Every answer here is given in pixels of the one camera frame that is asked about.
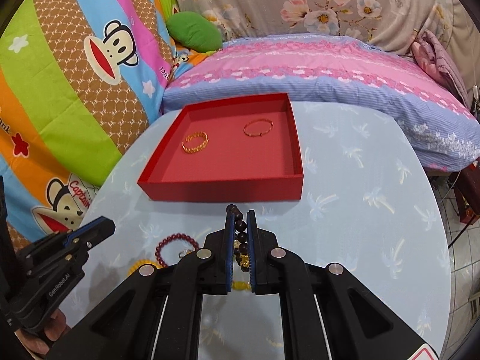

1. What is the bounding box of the dark wooden bead bracelet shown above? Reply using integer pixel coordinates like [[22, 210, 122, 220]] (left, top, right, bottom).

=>
[[227, 204, 251, 274]]

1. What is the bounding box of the dark red bead bracelet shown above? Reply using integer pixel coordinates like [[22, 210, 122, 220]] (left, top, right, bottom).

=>
[[154, 232, 200, 268]]

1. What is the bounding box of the small yellow bead bracelet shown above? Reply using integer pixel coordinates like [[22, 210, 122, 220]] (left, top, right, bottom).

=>
[[127, 258, 164, 277]]

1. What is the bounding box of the person left hand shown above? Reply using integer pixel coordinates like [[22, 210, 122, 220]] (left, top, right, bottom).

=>
[[16, 309, 71, 358]]

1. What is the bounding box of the red cardboard tray box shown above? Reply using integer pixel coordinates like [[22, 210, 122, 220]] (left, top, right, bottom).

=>
[[137, 93, 304, 203]]

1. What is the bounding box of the thin rose gold bangle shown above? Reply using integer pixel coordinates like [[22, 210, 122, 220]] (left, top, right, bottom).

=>
[[243, 118, 274, 137]]

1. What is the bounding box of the light blue palm tablecloth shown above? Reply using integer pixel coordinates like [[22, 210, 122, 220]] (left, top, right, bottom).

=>
[[62, 102, 451, 351]]

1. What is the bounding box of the cartoon monkey colourful quilt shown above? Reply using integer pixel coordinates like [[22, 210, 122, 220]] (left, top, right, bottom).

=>
[[1, 0, 203, 250]]

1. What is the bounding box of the pink blue striped pillow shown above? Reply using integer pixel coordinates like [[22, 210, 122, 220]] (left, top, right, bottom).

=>
[[161, 34, 479, 172]]

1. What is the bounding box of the dark red stool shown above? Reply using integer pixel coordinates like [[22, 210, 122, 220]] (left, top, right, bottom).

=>
[[451, 164, 480, 225]]

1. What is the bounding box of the green plush pillow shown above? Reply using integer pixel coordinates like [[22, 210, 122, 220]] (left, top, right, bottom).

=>
[[166, 11, 223, 53]]

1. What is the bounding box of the pink folded cloth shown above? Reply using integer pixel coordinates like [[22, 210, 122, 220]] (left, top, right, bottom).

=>
[[410, 29, 470, 108]]

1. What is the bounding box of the grey floral bedsheet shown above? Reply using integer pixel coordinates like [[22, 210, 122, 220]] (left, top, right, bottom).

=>
[[176, 0, 479, 91]]

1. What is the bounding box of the gold chain bangle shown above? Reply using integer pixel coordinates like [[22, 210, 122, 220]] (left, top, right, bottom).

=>
[[181, 131, 209, 155]]

